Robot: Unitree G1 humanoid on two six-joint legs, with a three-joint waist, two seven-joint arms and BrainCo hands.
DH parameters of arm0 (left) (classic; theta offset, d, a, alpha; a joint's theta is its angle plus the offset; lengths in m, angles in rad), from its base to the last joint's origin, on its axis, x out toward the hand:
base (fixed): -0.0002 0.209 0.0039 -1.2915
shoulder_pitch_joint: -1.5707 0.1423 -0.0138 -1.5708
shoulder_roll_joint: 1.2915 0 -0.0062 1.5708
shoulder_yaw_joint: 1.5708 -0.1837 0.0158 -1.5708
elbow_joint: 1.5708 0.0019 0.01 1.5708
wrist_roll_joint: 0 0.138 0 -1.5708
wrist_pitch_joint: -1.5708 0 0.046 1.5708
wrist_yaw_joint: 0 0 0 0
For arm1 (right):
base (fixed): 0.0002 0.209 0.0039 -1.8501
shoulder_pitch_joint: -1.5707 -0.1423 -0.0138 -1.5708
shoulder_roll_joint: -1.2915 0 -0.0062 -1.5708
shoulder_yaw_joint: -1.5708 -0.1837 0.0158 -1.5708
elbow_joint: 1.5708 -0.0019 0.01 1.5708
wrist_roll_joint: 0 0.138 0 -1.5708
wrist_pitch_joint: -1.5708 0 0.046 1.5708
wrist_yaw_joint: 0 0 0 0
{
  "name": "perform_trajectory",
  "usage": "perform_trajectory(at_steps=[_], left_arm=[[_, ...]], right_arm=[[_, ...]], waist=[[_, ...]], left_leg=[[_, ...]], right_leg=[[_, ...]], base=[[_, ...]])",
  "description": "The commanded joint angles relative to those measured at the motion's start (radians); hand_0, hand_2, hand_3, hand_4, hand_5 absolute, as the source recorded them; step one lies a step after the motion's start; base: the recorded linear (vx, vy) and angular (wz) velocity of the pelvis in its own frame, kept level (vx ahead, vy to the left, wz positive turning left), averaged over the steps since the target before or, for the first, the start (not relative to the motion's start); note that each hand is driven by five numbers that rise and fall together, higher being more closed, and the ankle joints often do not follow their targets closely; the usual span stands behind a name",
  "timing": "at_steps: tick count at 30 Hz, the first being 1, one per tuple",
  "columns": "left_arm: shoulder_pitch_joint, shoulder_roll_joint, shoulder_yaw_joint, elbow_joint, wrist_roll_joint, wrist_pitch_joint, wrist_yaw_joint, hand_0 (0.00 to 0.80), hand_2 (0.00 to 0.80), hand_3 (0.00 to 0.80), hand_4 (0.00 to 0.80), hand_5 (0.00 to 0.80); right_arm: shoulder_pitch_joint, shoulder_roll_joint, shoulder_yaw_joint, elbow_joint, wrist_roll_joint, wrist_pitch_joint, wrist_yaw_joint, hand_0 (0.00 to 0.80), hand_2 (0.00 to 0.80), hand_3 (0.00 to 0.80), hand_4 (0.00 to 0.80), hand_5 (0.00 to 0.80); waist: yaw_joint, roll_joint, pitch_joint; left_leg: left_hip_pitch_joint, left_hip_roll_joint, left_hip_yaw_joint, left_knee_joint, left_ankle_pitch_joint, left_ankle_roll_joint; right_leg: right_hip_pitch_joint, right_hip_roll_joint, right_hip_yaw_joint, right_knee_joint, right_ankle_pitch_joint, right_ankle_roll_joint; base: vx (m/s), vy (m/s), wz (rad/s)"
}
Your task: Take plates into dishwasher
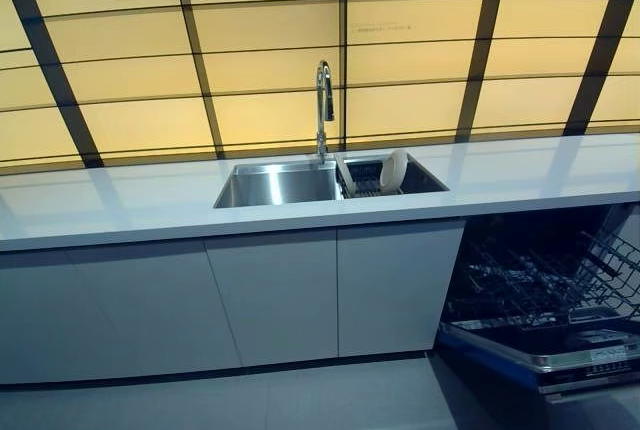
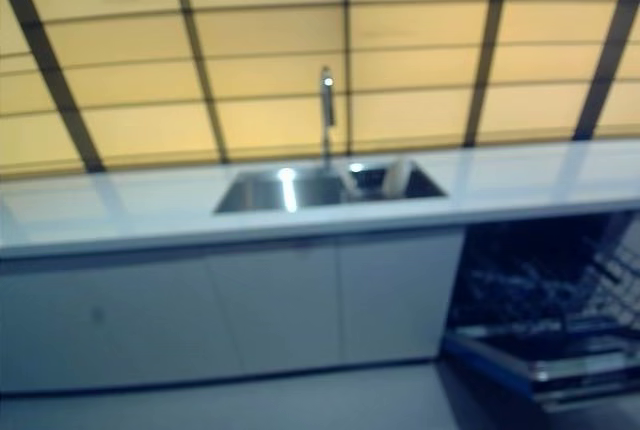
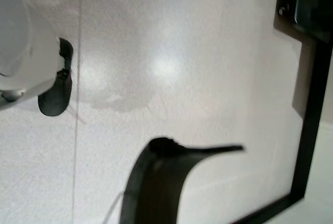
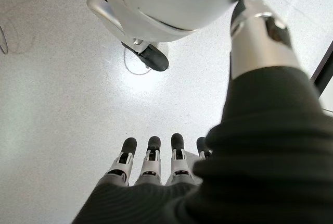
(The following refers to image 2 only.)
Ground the beige round plate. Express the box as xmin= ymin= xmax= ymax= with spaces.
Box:
xmin=383 ymin=158 xmax=414 ymax=199
xmin=339 ymin=164 xmax=362 ymax=201

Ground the open dishwasher door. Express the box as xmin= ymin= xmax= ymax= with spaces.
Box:
xmin=442 ymin=327 xmax=640 ymax=414

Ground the stainless steel sink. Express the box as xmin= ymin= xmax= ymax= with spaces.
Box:
xmin=213 ymin=159 xmax=448 ymax=215

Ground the black sink dish rack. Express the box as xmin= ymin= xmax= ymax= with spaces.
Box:
xmin=343 ymin=163 xmax=417 ymax=201

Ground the chrome gooseneck faucet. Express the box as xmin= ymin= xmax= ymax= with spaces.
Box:
xmin=317 ymin=65 xmax=338 ymax=172

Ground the white cabinet door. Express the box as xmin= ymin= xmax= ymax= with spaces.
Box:
xmin=0 ymin=248 xmax=251 ymax=395
xmin=207 ymin=240 xmax=347 ymax=377
xmin=337 ymin=230 xmax=465 ymax=365

